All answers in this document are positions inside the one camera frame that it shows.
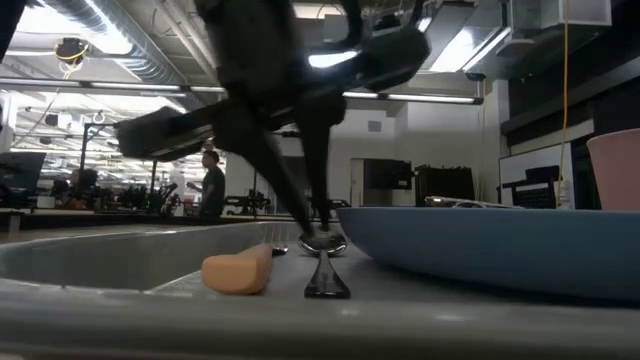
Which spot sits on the black metal frame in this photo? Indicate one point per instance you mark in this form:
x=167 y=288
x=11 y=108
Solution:
x=83 y=150

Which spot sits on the black background robot arm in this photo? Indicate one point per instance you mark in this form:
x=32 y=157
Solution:
x=247 y=203

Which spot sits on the pink plastic cup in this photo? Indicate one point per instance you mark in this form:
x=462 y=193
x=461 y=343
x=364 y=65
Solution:
x=617 y=170

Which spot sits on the black mesh chair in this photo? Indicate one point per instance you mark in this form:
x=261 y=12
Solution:
x=537 y=192

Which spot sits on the black ceiling camera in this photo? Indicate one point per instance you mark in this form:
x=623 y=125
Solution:
x=71 y=50

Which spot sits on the standing person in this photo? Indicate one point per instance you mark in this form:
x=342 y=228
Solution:
x=214 y=190

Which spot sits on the whiteboard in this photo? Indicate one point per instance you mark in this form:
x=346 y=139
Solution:
x=515 y=165

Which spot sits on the black monitor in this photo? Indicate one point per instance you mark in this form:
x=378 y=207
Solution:
x=20 y=172

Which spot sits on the seated person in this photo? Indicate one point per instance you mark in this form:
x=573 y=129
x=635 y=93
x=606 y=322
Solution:
x=82 y=190

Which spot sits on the metal spoon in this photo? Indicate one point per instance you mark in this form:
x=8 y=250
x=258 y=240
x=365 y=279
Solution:
x=326 y=280

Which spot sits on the long linear ceiling light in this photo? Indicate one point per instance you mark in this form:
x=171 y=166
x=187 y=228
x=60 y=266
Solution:
x=430 y=98

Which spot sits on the blue round plate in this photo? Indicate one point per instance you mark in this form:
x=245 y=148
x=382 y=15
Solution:
x=500 y=245

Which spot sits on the wooden background table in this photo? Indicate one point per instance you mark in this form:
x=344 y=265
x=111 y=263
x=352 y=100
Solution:
x=100 y=218

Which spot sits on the small grey wall vent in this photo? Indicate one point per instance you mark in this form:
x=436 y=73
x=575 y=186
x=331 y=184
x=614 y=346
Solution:
x=374 y=126

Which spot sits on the black equipment case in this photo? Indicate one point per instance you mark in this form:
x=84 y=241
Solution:
x=445 y=182

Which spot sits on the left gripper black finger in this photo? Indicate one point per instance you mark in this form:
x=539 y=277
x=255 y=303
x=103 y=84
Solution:
x=320 y=150
x=165 y=135

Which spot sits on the grey plastic tray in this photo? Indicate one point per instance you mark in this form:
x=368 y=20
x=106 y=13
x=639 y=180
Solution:
x=125 y=260

